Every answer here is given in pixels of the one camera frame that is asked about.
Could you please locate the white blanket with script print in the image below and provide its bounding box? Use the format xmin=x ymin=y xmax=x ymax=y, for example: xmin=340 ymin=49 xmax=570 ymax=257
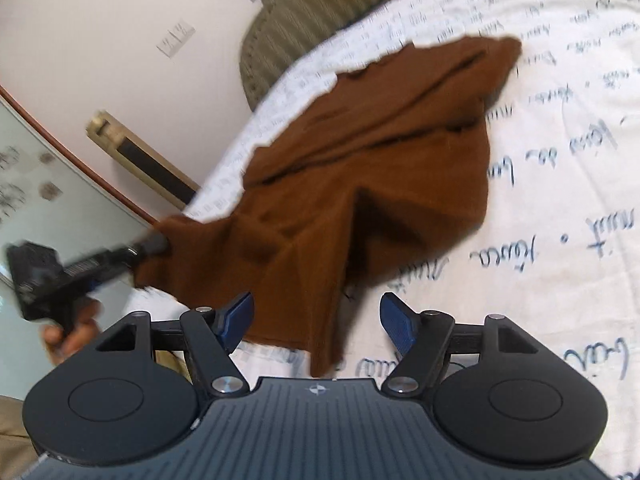
xmin=185 ymin=0 xmax=640 ymax=480

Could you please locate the person's tan clothing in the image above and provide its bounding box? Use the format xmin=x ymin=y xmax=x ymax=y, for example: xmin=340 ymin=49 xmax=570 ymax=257
xmin=0 ymin=394 xmax=41 ymax=467

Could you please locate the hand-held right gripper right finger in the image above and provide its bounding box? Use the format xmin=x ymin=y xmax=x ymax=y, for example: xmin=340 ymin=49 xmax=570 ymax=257
xmin=379 ymin=291 xmax=545 ymax=401

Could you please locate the person's left hand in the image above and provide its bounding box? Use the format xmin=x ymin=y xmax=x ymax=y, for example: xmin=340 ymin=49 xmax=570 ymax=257
xmin=42 ymin=299 xmax=102 ymax=364

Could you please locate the brown knit sweater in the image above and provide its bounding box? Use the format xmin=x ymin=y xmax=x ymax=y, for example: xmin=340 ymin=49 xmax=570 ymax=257
xmin=132 ymin=35 xmax=523 ymax=378

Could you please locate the olive padded headboard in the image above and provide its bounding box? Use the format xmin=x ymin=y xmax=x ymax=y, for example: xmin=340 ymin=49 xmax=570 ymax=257
xmin=240 ymin=0 xmax=451 ymax=111

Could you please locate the glass door with red frame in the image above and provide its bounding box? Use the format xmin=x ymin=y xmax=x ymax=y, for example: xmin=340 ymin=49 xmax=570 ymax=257
xmin=0 ymin=85 xmax=162 ymax=321

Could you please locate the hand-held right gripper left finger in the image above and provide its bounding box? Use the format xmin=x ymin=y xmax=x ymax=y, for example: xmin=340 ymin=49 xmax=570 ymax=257
xmin=92 ymin=291 xmax=257 ymax=401

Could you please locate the wooden frame with dark panel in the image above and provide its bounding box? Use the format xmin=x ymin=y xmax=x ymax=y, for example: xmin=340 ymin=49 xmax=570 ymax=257
xmin=85 ymin=110 xmax=201 ymax=208

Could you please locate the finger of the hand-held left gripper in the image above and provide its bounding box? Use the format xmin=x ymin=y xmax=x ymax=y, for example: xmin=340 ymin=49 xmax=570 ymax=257
xmin=64 ymin=232 xmax=171 ymax=282

